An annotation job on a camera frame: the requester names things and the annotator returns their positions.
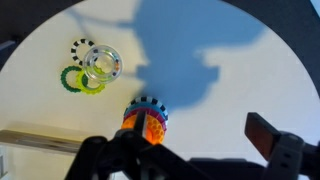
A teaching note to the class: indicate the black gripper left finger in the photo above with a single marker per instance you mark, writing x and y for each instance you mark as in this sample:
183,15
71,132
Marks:
140,123

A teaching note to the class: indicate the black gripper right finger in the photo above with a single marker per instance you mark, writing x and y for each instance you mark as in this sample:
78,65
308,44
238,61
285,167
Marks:
261,134

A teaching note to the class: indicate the wooden slatted tray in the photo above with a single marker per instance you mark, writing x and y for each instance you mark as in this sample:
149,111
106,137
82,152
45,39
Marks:
37,157

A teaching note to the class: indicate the round white pedestal table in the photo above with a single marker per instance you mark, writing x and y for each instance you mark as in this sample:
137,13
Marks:
210,62

